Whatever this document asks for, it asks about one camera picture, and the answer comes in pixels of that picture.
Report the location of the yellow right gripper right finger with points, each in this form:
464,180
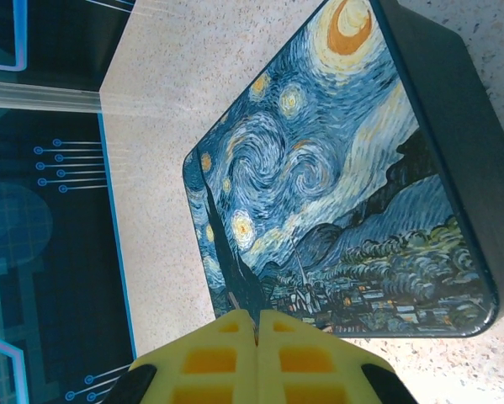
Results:
306,362

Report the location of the aluminium frame post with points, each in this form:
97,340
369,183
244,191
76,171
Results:
33,97

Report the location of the starry night print tin box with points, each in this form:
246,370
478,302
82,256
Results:
319,168

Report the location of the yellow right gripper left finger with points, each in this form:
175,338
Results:
209,362

